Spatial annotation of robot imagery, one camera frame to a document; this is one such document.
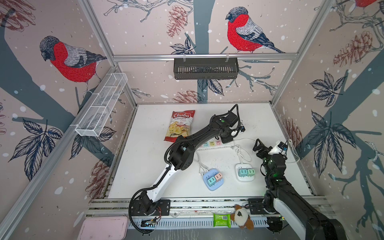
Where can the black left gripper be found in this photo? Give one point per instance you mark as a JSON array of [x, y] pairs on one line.
[[225, 141]]

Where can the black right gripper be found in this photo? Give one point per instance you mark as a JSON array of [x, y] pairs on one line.
[[265, 151]]

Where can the white long power strip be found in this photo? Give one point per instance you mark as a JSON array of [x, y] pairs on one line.
[[215, 144]]

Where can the white square power socket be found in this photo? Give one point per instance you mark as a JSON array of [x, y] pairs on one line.
[[244, 166]]

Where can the green plug adapter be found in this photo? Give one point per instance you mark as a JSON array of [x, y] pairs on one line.
[[250, 172]]

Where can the pink plug adapter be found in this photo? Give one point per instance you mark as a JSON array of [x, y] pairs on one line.
[[218, 177]]

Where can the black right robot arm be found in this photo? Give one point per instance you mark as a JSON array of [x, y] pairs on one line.
[[281, 197]]

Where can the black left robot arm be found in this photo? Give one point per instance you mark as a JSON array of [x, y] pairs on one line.
[[180, 155]]

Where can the blue square power socket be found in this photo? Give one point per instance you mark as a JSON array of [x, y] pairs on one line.
[[209, 174]]

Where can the red Chuba cassava chips bag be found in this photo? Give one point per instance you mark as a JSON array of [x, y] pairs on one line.
[[180, 125]]

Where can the brown white plush toy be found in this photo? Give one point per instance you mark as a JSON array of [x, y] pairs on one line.
[[241, 218]]

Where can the green wet wipes pack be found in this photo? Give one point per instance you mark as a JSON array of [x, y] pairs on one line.
[[222, 220]]

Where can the pink tray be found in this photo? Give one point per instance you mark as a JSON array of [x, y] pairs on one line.
[[104, 228]]

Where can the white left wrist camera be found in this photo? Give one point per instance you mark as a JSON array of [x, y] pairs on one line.
[[240, 129]]

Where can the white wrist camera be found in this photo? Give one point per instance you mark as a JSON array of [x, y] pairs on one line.
[[240, 129], [279, 148]]

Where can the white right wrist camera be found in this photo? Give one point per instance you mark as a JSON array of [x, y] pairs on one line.
[[279, 148]]

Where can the black hanging wire basket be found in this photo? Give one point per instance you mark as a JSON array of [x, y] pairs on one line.
[[206, 68]]

